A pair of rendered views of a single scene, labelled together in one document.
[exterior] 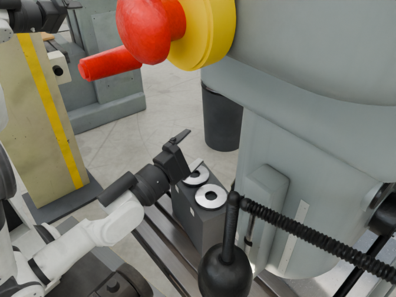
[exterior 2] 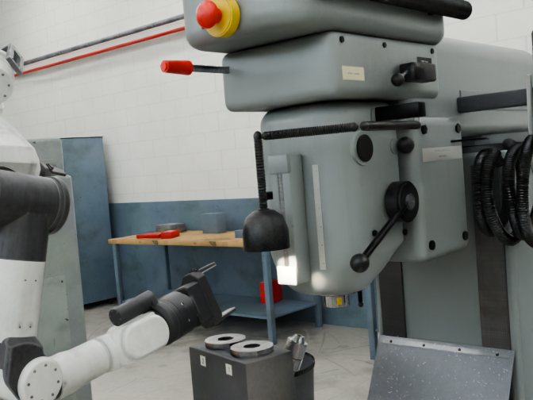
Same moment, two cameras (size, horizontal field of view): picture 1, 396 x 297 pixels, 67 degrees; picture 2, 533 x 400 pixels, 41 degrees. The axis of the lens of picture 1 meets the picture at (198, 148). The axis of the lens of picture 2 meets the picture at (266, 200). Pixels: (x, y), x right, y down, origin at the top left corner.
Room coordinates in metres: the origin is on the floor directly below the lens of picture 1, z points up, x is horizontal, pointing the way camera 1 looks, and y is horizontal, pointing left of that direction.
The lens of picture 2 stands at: (-0.88, 0.11, 1.54)
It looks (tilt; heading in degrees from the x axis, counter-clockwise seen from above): 3 degrees down; 352
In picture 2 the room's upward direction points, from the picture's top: 5 degrees counter-clockwise
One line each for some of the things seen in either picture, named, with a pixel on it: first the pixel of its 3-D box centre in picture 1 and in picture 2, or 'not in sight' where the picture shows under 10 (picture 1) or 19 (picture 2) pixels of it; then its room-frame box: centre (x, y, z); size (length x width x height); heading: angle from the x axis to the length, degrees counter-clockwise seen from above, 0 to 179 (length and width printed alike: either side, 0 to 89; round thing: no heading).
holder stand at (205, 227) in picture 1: (201, 206); (242, 388); (0.61, -0.01, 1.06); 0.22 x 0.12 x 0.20; 29
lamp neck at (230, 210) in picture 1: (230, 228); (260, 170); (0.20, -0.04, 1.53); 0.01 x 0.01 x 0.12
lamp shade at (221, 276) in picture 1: (225, 270); (265, 228); (0.20, -0.04, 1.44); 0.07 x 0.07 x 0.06
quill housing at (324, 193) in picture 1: (307, 180); (331, 197); (0.33, -0.17, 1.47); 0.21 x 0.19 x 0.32; 40
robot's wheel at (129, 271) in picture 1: (134, 283); not in sight; (0.64, 0.28, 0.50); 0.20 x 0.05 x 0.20; 52
